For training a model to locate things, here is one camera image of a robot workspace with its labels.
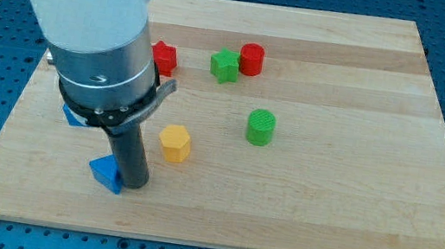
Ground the blue cube block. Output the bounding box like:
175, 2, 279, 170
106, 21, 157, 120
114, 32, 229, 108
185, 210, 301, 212
62, 104, 87, 128

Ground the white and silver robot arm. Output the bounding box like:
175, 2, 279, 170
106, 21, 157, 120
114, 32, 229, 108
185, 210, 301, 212
30, 0, 158, 127

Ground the yellow hexagon block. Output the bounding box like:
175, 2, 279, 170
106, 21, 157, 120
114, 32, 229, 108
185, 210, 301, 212
159, 124, 192, 163

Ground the green cylinder block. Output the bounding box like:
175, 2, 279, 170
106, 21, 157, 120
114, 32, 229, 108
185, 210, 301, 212
245, 109, 277, 147

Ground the green star block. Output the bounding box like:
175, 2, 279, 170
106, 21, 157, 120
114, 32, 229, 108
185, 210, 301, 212
210, 48, 240, 84

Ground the light wooden board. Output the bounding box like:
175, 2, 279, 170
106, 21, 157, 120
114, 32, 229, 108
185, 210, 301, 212
0, 0, 445, 249

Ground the red cylinder block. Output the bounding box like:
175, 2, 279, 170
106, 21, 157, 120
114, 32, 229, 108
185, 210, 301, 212
239, 43, 265, 76

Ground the red star block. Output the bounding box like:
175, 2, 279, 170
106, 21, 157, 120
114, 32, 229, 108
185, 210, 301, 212
152, 41, 177, 77

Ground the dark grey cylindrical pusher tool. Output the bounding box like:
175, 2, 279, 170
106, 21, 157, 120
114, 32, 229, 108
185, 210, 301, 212
105, 125, 149, 189

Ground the blue triangle block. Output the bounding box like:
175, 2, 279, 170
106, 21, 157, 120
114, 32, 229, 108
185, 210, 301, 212
89, 155, 123, 195

